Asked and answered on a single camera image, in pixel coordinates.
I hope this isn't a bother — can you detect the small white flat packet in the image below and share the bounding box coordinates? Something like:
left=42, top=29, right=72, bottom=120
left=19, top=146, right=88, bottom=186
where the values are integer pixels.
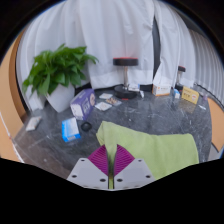
left=98, top=92, right=114, bottom=100

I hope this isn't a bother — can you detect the black dumbbell with red end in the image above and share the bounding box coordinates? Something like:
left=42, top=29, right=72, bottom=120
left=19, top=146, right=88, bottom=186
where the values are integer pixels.
left=112, top=57, right=139, bottom=100

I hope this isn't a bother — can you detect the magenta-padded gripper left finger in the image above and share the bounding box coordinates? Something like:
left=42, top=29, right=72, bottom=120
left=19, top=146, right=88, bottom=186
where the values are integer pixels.
left=66, top=144, right=110, bottom=191

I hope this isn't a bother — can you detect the purple and white carton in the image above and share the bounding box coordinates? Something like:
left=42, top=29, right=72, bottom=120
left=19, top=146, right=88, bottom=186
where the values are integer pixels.
left=69, top=88, right=97, bottom=121

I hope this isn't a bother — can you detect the small black dumbbell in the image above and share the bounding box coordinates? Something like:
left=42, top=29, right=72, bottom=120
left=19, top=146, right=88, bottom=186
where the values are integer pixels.
left=174, top=65, right=187, bottom=92

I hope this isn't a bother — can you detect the green potted plant white pot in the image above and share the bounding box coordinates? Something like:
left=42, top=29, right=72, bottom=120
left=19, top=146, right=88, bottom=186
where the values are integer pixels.
left=22, top=43, right=100, bottom=113

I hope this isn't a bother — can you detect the brown printed flat packet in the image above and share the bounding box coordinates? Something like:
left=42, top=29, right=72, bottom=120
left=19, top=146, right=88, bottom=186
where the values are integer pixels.
left=105, top=96, right=123, bottom=107

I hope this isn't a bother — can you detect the light green towel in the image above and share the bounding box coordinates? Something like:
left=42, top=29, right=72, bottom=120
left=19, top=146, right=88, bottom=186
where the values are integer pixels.
left=95, top=120, right=200, bottom=190

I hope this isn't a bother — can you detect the white plastic packet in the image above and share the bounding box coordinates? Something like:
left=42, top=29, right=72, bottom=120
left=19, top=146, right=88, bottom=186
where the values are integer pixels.
left=25, top=115, right=43, bottom=132

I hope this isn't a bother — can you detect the large white flat packet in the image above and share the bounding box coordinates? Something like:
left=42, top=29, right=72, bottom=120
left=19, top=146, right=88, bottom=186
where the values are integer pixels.
left=94, top=101, right=113, bottom=112

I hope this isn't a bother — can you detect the narrow white curtain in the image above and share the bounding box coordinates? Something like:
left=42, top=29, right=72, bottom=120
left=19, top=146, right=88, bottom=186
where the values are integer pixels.
left=153, top=0, right=198, bottom=89

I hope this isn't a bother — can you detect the small black round object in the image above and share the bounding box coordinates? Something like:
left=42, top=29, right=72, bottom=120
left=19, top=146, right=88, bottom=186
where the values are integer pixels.
left=80, top=121, right=93, bottom=132

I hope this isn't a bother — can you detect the wide white curtain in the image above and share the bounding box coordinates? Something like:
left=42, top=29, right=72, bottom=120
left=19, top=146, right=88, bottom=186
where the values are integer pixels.
left=16, top=0, right=156, bottom=112

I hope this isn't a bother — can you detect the white and orange box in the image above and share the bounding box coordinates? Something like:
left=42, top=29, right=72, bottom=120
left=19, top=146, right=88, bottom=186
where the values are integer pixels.
left=151, top=83, right=172, bottom=97

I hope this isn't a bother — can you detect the small blue and white box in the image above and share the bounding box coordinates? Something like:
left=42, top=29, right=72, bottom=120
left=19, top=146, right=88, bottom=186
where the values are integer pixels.
left=172, top=88, right=182, bottom=100

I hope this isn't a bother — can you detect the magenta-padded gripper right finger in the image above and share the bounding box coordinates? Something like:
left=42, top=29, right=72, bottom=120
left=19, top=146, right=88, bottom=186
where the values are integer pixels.
left=112, top=143, right=157, bottom=191

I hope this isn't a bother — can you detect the yellow sign stand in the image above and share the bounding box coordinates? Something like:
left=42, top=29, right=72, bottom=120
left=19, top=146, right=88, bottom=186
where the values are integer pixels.
left=180, top=86, right=200, bottom=106

